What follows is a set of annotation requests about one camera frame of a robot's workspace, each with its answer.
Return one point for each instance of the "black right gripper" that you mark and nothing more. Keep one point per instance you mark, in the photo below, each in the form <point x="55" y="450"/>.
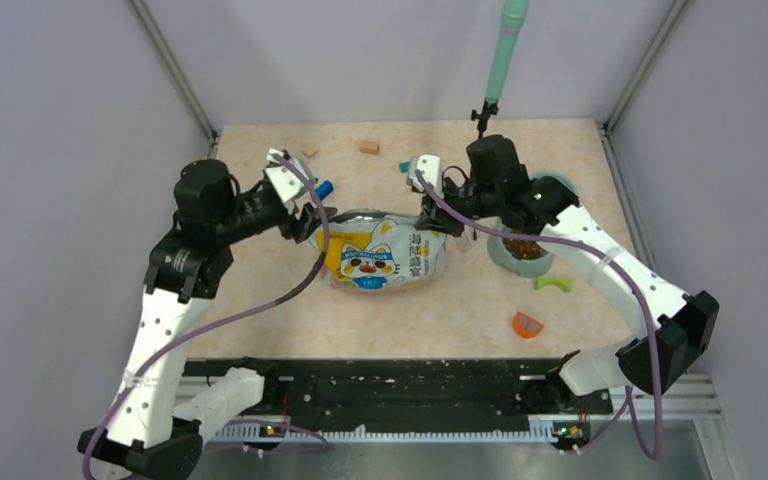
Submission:
<point x="436" y="217"/>

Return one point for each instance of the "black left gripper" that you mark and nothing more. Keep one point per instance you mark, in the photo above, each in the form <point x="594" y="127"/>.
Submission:
<point x="303" y="226"/>

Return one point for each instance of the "clear plastic scoop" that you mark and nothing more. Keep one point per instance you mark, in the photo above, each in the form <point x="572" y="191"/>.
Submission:
<point x="464" y="243"/>

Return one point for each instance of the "pink pet food bag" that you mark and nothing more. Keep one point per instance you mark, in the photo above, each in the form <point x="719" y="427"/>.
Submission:
<point x="373" y="251"/>

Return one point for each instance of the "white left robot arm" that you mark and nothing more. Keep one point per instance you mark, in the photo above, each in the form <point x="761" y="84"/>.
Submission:
<point x="146" y="432"/>

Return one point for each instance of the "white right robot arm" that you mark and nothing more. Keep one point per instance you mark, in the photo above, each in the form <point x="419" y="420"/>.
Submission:
<point x="670" y="328"/>

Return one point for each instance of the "teal double pet bowl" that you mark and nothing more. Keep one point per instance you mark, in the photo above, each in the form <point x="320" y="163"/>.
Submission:
<point x="525" y="258"/>

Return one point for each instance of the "blue toy block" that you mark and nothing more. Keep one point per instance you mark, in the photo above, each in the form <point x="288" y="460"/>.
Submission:
<point x="324" y="189"/>

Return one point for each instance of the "small wooden cube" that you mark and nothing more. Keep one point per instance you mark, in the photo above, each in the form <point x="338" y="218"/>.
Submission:
<point x="310" y="151"/>

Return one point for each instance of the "light wooden block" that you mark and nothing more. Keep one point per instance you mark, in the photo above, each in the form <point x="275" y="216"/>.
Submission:
<point x="369" y="146"/>

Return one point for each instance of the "black tripod stand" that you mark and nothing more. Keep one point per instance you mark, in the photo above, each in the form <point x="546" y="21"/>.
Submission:
<point x="482" y="117"/>

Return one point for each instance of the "orange semicircle toy block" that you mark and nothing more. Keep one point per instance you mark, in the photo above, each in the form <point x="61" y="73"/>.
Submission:
<point x="526" y="327"/>

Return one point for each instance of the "green curved toy piece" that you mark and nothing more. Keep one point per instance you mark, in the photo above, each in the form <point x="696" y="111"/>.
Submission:
<point x="563" y="284"/>

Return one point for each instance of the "aluminium frame rail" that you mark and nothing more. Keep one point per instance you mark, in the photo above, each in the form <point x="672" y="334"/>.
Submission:
<point x="544" y="428"/>

